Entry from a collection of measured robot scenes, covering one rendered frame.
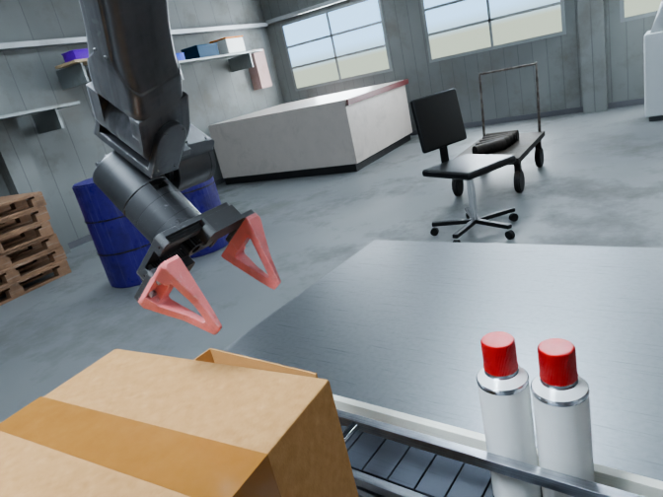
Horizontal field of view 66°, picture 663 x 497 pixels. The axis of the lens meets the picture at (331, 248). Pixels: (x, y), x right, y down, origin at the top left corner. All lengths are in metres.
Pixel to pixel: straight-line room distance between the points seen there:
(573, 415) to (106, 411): 0.44
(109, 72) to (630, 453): 0.74
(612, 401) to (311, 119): 6.61
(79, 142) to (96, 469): 6.92
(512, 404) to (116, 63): 0.47
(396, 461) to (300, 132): 6.81
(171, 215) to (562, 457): 0.44
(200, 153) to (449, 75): 8.36
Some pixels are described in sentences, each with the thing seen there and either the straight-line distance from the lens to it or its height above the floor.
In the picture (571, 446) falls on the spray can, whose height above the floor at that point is 0.99.
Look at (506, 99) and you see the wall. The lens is 8.70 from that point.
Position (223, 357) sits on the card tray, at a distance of 1.13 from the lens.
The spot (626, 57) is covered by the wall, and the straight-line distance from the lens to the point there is 8.45.
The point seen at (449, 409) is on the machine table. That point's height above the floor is 0.83.
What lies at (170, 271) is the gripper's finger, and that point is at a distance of 0.47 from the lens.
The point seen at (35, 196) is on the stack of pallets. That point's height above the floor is 0.83.
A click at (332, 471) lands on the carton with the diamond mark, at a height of 1.04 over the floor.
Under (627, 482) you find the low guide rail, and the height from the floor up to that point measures 0.91.
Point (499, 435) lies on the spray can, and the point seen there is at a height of 0.99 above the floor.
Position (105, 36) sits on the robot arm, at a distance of 0.45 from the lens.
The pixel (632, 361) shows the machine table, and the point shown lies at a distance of 0.98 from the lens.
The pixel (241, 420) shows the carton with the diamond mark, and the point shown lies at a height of 1.12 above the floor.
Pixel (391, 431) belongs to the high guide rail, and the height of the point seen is 0.96.
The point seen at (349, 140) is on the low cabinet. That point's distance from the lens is 7.00.
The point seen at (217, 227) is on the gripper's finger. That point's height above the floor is 1.25.
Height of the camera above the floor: 1.37
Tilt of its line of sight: 19 degrees down
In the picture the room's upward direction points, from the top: 13 degrees counter-clockwise
